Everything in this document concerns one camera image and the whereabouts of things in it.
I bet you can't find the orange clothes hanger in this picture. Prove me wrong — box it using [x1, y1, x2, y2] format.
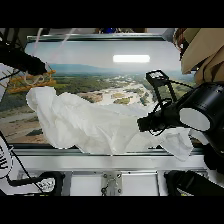
[5, 69, 57, 95]

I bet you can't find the checked garment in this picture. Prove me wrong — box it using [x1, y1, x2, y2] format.
[173, 27, 188, 60]

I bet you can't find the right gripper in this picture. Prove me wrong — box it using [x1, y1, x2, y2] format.
[136, 105, 181, 134]

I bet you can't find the silver frame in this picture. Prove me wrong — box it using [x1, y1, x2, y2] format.
[0, 32, 224, 197]

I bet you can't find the tan garment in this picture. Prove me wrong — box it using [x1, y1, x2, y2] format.
[180, 27, 224, 85]

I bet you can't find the white long-sleeved shirt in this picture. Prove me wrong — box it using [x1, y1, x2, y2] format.
[25, 85, 195, 163]

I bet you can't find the black cable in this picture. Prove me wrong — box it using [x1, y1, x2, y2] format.
[0, 131, 45, 195]

